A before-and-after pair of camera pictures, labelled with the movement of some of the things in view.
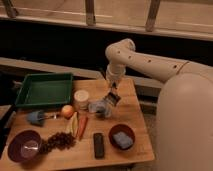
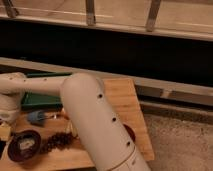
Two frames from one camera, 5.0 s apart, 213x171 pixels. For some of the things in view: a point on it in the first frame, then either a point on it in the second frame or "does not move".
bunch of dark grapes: x=58 y=140 does not move
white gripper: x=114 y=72 to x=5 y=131
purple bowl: x=24 y=146 does not move
